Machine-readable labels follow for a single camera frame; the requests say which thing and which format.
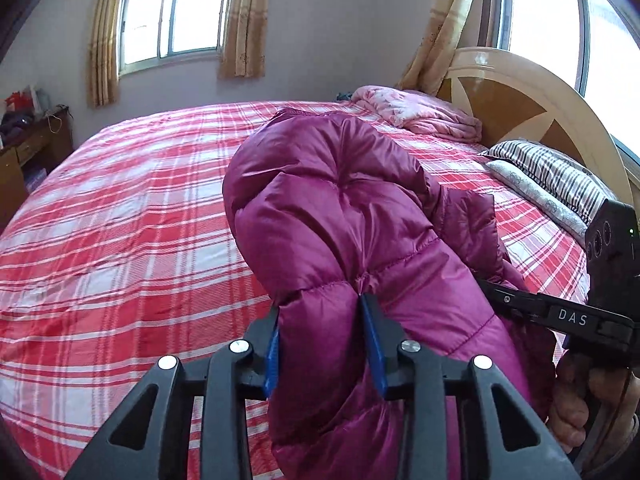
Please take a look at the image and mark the clutter pile on desk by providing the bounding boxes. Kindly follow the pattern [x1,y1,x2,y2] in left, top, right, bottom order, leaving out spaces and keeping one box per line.
[1,84,68,148]

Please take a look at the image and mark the beige curtain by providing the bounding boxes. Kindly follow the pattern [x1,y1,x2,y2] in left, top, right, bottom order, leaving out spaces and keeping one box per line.
[87,0,120,108]
[397,0,473,96]
[218,0,269,79]

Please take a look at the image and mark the left beige curtain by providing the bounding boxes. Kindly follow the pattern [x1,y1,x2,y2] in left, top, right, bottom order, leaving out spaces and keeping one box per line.
[87,0,120,108]

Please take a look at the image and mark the striped pillow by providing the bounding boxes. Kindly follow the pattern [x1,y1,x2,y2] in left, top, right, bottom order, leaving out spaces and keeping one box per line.
[480,139,617,224]

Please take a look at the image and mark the wooden headboard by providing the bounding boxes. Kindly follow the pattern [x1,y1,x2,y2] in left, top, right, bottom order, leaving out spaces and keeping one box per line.
[437,47,639,207]

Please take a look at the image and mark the purple puffer jacket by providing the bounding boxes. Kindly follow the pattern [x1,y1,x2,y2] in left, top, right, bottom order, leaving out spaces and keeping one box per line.
[222,108,555,479]

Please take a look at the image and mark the person's right hand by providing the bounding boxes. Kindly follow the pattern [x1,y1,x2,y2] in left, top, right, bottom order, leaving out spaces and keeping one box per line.
[547,352,639,479]

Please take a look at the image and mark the red plaid bed sheet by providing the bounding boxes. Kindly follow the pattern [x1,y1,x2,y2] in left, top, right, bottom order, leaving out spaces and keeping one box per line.
[0,98,591,480]

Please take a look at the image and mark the side window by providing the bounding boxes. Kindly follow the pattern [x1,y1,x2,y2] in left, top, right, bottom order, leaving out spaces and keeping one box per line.
[496,0,639,162]

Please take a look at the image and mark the middle beige curtain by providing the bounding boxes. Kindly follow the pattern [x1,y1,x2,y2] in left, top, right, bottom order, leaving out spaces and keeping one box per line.
[218,0,269,79]

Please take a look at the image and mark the wooden desk with drawers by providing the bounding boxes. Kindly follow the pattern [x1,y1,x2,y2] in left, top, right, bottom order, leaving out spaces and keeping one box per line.
[1,105,74,230]

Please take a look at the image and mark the right beige curtain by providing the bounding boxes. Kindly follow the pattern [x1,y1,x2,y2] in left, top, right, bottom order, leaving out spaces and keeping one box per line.
[397,0,473,96]

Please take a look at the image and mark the grey floral pillow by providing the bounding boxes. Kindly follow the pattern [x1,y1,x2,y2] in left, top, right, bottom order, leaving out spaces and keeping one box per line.
[485,160,587,248]

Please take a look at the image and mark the pink folded blanket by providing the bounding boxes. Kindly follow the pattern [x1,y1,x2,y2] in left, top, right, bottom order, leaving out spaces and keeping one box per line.
[350,86,482,143]

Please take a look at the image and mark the far window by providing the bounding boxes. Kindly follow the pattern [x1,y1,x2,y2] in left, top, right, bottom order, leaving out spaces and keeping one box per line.
[118,0,230,75]

